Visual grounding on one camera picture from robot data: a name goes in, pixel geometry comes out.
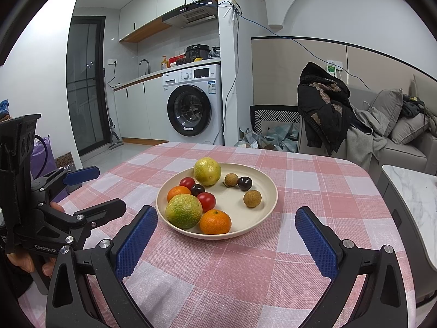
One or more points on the green-patched passion fruit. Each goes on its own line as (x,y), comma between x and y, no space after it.
(183,211)

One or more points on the white washing machine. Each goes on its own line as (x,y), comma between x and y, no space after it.
(216,116)

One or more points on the grey plastic bag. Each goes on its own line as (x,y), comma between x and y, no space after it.
(214,53)

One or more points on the cream round plate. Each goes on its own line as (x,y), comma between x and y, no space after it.
(239,218)

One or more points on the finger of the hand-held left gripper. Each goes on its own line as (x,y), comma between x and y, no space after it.
(105,208)
(82,175)

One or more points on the white base cabinet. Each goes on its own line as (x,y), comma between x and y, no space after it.
(136,109)

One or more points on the yellow soap bottle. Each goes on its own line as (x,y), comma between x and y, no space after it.
(164,63)

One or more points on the patterned cardboard box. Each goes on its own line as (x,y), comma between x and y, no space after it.
(65,160)

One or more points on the grey floor mop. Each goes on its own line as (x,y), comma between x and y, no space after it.
(114,140)

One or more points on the yellow passion fruit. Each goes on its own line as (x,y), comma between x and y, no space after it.
(207,171)

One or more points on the dark purple plum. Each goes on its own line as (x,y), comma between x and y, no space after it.
(245,183)
(198,189)

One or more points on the black pressure cooker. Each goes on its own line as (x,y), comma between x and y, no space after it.
(197,53)

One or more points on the steel kitchen faucet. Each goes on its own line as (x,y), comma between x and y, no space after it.
(148,68)

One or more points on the black white patterned basket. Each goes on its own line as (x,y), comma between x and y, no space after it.
(273,112)

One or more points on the white wall cabinet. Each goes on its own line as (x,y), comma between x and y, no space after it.
(143,6)

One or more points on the black jacket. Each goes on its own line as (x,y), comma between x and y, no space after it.
(321,116)

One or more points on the person's left hand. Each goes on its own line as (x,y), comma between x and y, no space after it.
(20,262)

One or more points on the black framed glass door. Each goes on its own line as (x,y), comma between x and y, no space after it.
(85,92)

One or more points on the pink checkered tablecloth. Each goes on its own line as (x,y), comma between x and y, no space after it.
(307,184)

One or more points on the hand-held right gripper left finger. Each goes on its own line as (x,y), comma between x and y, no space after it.
(136,242)

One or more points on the red box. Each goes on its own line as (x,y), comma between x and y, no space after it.
(177,58)

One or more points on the purple bag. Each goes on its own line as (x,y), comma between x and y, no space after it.
(49,164)

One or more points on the white marble table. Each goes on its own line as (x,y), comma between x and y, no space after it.
(416,191)

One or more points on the wall socket with green sticker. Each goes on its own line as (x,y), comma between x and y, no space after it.
(332,70)

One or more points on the dark clothes heap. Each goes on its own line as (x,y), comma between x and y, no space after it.
(411,107)

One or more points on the brown longan with stem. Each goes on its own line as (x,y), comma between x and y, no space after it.
(231,179)

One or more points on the orange mandarin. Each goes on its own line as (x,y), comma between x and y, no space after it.
(215,222)
(177,193)

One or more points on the red tomato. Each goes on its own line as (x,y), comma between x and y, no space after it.
(187,182)
(207,201)

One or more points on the steel range hood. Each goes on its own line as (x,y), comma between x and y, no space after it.
(191,15)

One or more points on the grey sofa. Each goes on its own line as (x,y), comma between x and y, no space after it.
(406,157)

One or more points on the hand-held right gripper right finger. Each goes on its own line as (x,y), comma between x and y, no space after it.
(315,242)

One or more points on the grey pillow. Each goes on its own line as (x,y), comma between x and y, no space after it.
(409,126)
(387,109)

